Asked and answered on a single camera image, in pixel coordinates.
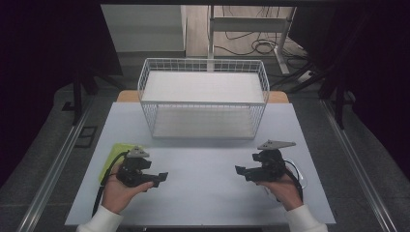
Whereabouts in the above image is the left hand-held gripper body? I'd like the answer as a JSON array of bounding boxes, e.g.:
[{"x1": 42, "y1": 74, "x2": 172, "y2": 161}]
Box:
[{"x1": 115, "y1": 145, "x2": 153, "y2": 189}]

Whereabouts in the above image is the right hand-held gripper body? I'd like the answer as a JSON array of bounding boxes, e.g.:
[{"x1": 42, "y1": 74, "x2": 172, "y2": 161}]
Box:
[{"x1": 250, "y1": 138, "x2": 297, "y2": 184}]

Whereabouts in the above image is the green plastic food container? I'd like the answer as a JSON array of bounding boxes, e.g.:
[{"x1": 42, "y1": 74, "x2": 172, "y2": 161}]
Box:
[{"x1": 98, "y1": 142, "x2": 147, "y2": 186}]

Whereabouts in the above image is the white wire basket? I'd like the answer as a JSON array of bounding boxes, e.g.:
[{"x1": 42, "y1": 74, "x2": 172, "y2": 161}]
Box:
[{"x1": 136, "y1": 57, "x2": 271, "y2": 140}]

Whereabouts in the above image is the person's left hand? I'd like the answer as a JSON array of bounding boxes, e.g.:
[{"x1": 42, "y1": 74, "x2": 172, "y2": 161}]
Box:
[{"x1": 101, "y1": 161, "x2": 156, "y2": 216}]

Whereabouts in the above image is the person's right hand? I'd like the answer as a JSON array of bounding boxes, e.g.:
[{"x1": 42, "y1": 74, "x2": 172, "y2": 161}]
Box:
[{"x1": 255, "y1": 171, "x2": 305, "y2": 213}]

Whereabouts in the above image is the wooden table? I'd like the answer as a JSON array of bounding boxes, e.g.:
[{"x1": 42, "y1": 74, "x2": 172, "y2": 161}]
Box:
[{"x1": 115, "y1": 89, "x2": 290, "y2": 104}]

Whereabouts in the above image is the black metal stand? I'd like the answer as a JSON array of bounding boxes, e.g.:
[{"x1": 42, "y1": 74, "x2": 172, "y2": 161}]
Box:
[
  {"x1": 61, "y1": 62, "x2": 125, "y2": 128},
  {"x1": 270, "y1": 59, "x2": 357, "y2": 131}
]

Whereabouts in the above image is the white power strip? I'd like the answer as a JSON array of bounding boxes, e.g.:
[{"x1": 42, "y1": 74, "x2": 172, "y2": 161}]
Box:
[{"x1": 295, "y1": 70, "x2": 314, "y2": 84}]

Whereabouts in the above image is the dark curtain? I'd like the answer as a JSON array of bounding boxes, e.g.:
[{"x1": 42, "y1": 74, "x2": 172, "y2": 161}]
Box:
[
  {"x1": 288, "y1": 0, "x2": 410, "y2": 183},
  {"x1": 0, "y1": 0, "x2": 124, "y2": 189}
]

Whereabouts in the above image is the white panel board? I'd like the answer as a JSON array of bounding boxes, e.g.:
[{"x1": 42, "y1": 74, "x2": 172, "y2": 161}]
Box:
[{"x1": 100, "y1": 4, "x2": 189, "y2": 54}]

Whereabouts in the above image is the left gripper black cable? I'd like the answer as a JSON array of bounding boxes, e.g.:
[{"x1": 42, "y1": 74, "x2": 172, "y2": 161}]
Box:
[{"x1": 91, "y1": 150, "x2": 131, "y2": 218}]

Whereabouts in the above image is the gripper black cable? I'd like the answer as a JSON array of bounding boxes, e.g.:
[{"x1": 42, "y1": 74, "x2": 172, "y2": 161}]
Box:
[
  {"x1": 282, "y1": 159, "x2": 305, "y2": 203},
  {"x1": 91, "y1": 150, "x2": 131, "y2": 218}
]

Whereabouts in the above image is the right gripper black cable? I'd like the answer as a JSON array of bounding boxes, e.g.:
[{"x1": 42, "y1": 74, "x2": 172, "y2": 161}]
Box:
[{"x1": 282, "y1": 159, "x2": 305, "y2": 203}]

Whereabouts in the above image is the black floor bracket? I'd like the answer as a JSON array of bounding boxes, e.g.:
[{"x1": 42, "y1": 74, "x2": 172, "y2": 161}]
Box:
[{"x1": 73, "y1": 125, "x2": 99, "y2": 150}]

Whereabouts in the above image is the aluminium floor rail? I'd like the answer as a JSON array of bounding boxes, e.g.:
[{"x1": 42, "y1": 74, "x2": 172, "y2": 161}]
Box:
[
  {"x1": 15, "y1": 96, "x2": 96, "y2": 232},
  {"x1": 319, "y1": 98, "x2": 400, "y2": 232}
]

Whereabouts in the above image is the black floor cable tangle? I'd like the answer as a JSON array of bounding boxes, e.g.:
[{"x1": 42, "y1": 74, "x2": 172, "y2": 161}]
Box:
[{"x1": 214, "y1": 5, "x2": 311, "y2": 70}]

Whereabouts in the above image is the white metal desk frame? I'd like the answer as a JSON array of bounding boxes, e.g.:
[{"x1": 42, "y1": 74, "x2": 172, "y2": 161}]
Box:
[{"x1": 207, "y1": 5, "x2": 298, "y2": 76}]

